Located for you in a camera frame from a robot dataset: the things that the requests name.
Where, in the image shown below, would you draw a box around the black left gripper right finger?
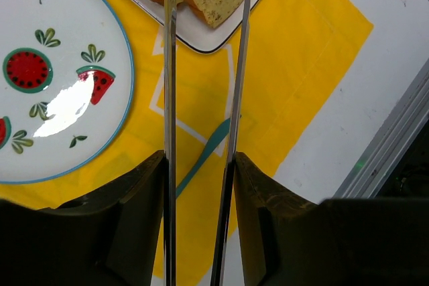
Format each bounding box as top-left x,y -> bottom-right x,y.
234,153 -> 428,285

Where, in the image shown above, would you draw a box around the white rectangular bread tray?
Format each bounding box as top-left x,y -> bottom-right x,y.
131,0 -> 260,54

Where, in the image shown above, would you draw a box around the watermelon pattern round plate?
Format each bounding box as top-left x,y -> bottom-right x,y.
1,0 -> 135,184

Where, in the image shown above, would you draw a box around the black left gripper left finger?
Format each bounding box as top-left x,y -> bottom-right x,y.
1,151 -> 165,285

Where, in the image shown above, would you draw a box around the stainless steel serving tongs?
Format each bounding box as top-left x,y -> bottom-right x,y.
164,0 -> 251,285

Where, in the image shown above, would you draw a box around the aluminium frame rail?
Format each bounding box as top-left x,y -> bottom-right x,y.
334,63 -> 428,198

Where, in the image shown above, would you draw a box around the yellow cloth placemat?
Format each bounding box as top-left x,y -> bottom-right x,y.
1,0 -> 373,285

